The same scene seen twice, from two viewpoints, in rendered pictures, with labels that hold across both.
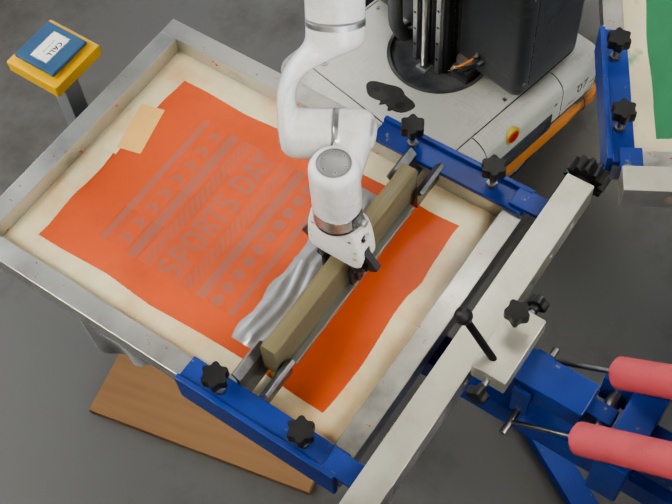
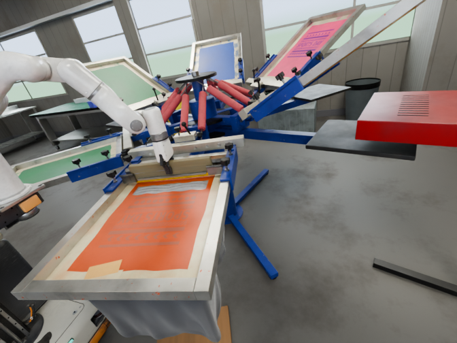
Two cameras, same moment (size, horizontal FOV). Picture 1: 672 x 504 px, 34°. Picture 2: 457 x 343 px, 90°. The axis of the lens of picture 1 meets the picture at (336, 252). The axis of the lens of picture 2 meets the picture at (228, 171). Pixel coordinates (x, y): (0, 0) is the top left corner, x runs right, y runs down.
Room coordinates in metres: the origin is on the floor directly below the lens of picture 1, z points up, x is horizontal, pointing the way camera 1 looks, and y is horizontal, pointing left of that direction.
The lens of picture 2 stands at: (1.12, 0.99, 1.49)
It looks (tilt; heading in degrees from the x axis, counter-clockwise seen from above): 29 degrees down; 242
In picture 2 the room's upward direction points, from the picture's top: 12 degrees counter-clockwise
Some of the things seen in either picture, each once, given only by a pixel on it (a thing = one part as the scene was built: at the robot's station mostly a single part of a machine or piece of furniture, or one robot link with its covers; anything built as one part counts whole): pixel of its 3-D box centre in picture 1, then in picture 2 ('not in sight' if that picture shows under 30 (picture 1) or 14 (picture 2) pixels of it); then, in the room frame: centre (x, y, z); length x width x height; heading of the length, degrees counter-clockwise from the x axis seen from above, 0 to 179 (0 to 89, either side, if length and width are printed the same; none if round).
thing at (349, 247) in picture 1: (339, 229); (163, 147); (0.90, -0.01, 1.13); 0.10 x 0.08 x 0.11; 51
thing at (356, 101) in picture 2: not in sight; (360, 101); (-2.57, -1.08, 0.30); 0.48 x 0.48 x 0.61
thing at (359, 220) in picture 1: (341, 210); (159, 134); (0.90, -0.01, 1.19); 0.09 x 0.07 x 0.03; 51
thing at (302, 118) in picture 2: not in sight; (287, 103); (-1.73, -1.85, 0.42); 0.90 x 0.70 x 0.84; 126
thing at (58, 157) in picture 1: (246, 225); (158, 203); (1.03, 0.15, 0.97); 0.79 x 0.58 x 0.04; 51
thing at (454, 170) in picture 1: (450, 172); (126, 177); (1.10, -0.21, 0.98); 0.30 x 0.05 x 0.07; 51
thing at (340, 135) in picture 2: not in sight; (284, 135); (0.13, -0.04, 0.91); 1.34 x 0.41 x 0.08; 111
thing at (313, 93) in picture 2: not in sight; (276, 107); (-0.30, -0.56, 0.91); 1.34 x 0.41 x 0.08; 171
